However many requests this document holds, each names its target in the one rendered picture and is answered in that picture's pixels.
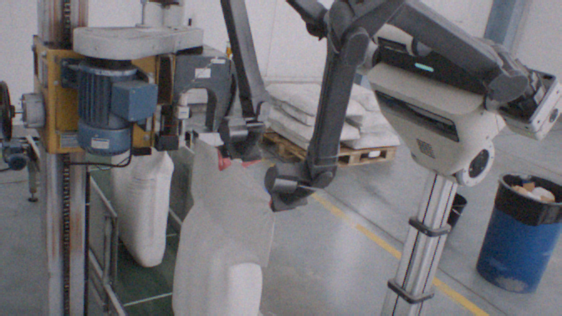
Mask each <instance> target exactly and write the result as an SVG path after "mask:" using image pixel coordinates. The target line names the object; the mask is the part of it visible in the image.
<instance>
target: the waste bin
mask: <svg viewBox="0 0 562 316"><path fill-rule="evenodd" d="M497 182H498V183H499V184H498V188H497V191H496V194H495V197H494V204H493V210H492V213H491V216H490V219H489V222H488V228H487V231H486V233H485V237H484V239H483V245H482V248H481V251H479V254H478V259H477V262H476V269H477V271H478V273H479V274H480V275H481V276H482V277H483V278H484V279H487V280H488V281H489V282H490V283H492V284H494V285H496V286H498V287H499V288H502V289H503V290H506V291H509V292H512V293H531V292H533V291H534V290H535V289H536V288H537V287H538V285H539V281H540V279H542V277H543V275H544V271H545V269H546V267H547V265H548V263H549V260H550V258H551V256H552V253H553V251H554V248H555V246H556V243H557V241H558V240H559V236H560V233H561V232H562V203H561V202H562V185H561V184H559V183H558V182H554V181H551V180H548V179H545V178H543V177H540V176H534V175H530V174H529V173H524V172H517V171H508V172H504V173H503V174H501V175H499V176H498V178H497ZM528 183H534V187H535V188H537V187H541V188H543V189H545V190H546V191H549V192H551V193H552V195H553V197H554V201H555V202H549V201H542V200H540V199H536V198H533V197H531V196H526V195H524V194H522V193H519V191H516V190H514V189H513V188H512V187H511V186H512V185H513V186H520V187H523V184H528ZM523 188H524V187H523Z"/></svg>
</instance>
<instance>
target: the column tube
mask: <svg viewBox="0 0 562 316"><path fill-rule="evenodd" d="M70 8H71V19H70V20H71V29H70V31H71V41H70V42H71V50H73V31H74V29H75V28H82V27H88V26H89V0H71V7H70ZM37 37H38V41H39V42H40V43H41V44H42V45H43V46H44V47H45V48H48V49H64V0H40V2H39V1H38V24H37ZM38 80H39V81H40V82H42V84H43V86H44V88H45V89H47V88H48V65H47V64H46V63H45V62H44V61H43V60H42V58H41V57H39V56H38ZM73 162H86V151H77V152H70V163H73ZM39 180H40V211H41V228H42V275H43V316H64V153H56V154H49V151H48V150H47V148H46V146H45V144H44V143H43V142H42V141H41V139H40V137H39ZM85 187H86V165H71V166H70V224H69V225H70V233H69V234H70V240H69V243H70V249H69V251H70V254H69V316H84V240H85Z"/></svg>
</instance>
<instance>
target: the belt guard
mask: <svg viewBox="0 0 562 316"><path fill-rule="evenodd" d="M168 27H171V28H168ZM151 28H155V29H159V30H162V31H156V32H141V31H138V30H134V29H146V28H136V27H82V28H75V29H74V31H73V50H74V51H75V52H76V53H78V54H83V55H86V56H90V57H95V58H101V59H122V60H127V59H141V58H145V57H150V56H155V54H162V53H166V52H171V51H176V50H180V49H184V48H192V47H196V46H201V45H202V42H203V32H204V30H203V29H202V28H196V27H191V26H151ZM175 28H177V29H178V30H175Z"/></svg>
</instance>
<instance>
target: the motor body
mask: <svg viewBox="0 0 562 316"><path fill-rule="evenodd" d="M135 73H137V67H136V66H135V65H133V64H131V65H130V66H128V67H122V68H111V67H103V66H97V65H93V64H89V63H87V62H86V61H85V60H83V61H81V62H79V69H78V116H79V117H80V118H79V119H78V143H79V146H80V147H81V149H82V150H85V151H87V152H89V153H91V154H94V155H97V156H117V155H120V154H123V153H126V152H127V151H128V150H129V149H130V124H129V123H128V120H127V119H126V118H123V117H121V116H118V115H115V114H112V113H111V90H112V84H113V83H115V82H123V81H129V80H135V78H136V77H137V75H135Z"/></svg>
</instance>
